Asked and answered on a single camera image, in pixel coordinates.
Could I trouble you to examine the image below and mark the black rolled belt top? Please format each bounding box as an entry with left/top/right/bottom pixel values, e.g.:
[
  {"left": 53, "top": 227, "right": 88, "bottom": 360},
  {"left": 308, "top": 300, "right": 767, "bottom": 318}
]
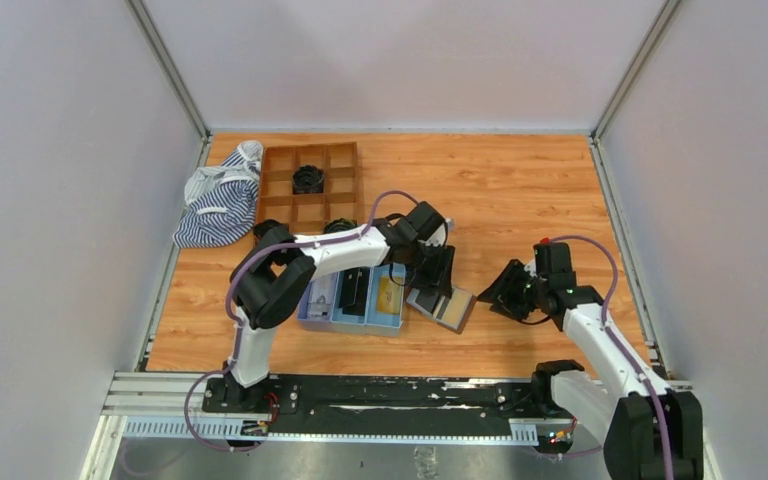
[{"left": 291, "top": 165, "right": 325, "bottom": 195}]

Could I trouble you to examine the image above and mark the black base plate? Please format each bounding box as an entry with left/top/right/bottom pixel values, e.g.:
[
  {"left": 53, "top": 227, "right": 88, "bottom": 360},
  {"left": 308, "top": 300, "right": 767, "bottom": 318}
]
[{"left": 201, "top": 374, "right": 572, "bottom": 438}]

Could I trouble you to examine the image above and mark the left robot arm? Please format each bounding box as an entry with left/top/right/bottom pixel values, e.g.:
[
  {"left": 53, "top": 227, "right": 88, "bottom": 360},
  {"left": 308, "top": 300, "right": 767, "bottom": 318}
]
[{"left": 219, "top": 201, "right": 454, "bottom": 399}]

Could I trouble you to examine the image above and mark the dark patterned rolled belt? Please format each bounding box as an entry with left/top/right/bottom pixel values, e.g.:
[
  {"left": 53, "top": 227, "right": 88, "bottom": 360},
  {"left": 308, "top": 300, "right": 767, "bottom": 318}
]
[{"left": 323, "top": 218, "right": 358, "bottom": 234}]

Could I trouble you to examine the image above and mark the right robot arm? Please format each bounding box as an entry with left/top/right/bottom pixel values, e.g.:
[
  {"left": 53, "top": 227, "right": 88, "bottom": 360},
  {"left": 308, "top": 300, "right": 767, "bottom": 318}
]
[{"left": 478, "top": 259, "right": 704, "bottom": 479}]

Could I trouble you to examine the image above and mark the black card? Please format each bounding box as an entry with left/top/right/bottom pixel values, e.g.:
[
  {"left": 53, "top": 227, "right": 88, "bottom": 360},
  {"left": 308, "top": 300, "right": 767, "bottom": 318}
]
[{"left": 337, "top": 268, "right": 370, "bottom": 317}]

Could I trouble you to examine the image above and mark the grey card in box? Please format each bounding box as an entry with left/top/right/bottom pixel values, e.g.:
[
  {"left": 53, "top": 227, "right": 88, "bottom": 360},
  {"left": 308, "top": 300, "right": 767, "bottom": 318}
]
[{"left": 307, "top": 275, "right": 335, "bottom": 320}]

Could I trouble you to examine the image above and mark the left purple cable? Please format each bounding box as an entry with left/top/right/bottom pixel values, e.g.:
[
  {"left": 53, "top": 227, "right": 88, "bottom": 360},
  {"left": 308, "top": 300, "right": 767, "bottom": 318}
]
[{"left": 183, "top": 190, "right": 422, "bottom": 454}]

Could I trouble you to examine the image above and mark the brown leather card holder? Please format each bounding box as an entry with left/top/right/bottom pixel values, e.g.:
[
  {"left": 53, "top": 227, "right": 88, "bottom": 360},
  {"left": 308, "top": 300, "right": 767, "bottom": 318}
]
[{"left": 406, "top": 287, "right": 476, "bottom": 335}]

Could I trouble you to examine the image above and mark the brown wooden grid tray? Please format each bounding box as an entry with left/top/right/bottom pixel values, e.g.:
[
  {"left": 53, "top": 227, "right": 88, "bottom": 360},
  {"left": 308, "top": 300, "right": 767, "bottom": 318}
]
[{"left": 255, "top": 142, "right": 365, "bottom": 236}]

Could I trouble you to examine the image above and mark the striped blue white cloth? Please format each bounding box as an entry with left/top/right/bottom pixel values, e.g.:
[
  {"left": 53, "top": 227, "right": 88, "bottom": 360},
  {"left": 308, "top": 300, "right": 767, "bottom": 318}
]
[{"left": 173, "top": 140, "right": 264, "bottom": 249}]

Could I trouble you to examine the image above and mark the black rolled belt left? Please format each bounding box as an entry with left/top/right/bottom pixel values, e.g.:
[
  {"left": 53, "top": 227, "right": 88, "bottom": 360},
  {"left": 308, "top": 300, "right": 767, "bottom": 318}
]
[{"left": 252, "top": 219, "right": 287, "bottom": 242}]

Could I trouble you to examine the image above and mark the blue three-compartment box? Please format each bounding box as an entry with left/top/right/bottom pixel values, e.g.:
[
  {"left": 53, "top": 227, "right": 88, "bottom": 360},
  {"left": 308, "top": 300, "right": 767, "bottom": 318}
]
[{"left": 297, "top": 264, "right": 407, "bottom": 337}]

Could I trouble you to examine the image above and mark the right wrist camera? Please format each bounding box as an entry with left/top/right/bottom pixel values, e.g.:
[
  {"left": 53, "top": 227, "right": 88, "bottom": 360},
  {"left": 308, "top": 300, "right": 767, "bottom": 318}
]
[{"left": 534, "top": 242, "right": 577, "bottom": 289}]

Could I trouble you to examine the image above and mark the black rolled belt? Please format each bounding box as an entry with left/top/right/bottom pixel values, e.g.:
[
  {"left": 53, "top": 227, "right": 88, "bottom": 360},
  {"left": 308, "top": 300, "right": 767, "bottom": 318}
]
[
  {"left": 291, "top": 165, "right": 325, "bottom": 195},
  {"left": 252, "top": 219, "right": 287, "bottom": 242}
]

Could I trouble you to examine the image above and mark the gold VIP card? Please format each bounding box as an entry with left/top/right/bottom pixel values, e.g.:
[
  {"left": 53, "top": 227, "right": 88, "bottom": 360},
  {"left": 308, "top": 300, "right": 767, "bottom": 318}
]
[{"left": 376, "top": 275, "right": 403, "bottom": 316}]

